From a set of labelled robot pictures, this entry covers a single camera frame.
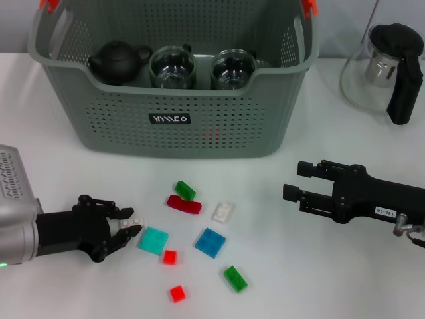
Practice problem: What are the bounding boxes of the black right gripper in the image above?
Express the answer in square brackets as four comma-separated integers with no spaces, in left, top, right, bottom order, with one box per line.
[282,160,425,227]

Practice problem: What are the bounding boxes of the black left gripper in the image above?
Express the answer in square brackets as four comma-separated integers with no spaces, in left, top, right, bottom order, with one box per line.
[35,194,143,264]

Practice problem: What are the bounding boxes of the white toy brick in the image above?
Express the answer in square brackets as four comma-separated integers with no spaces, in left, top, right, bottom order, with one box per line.
[211,201,236,225]
[120,216,147,230]

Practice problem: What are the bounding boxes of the glass teacup with black base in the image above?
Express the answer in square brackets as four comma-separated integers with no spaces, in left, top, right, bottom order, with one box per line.
[209,49,257,90]
[148,44,197,90]

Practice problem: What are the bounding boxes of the grey-green perforated storage bin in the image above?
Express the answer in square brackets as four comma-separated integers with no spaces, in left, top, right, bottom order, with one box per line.
[27,0,321,160]

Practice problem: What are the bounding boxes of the teal toy brick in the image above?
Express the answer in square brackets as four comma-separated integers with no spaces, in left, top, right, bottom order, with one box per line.
[138,226,169,256]

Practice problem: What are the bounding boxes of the dark red toy brick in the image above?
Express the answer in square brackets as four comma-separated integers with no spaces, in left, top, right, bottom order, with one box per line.
[166,195,203,215]

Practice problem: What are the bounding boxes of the green toy brick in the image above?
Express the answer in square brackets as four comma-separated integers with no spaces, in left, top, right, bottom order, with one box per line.
[223,265,248,294]
[175,180,197,202]

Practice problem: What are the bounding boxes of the blue toy brick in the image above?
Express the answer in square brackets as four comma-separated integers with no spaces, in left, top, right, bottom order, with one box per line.
[194,227,226,259]

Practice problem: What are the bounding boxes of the black clay teapot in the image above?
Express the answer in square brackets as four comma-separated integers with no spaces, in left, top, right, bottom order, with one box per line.
[88,40,155,86]

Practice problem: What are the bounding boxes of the right wrist cable with plug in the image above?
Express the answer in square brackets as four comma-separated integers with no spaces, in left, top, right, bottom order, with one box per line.
[393,213,425,249]

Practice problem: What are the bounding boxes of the glass pitcher with black handle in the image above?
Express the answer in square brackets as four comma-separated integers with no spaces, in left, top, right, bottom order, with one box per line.
[339,22,424,126]

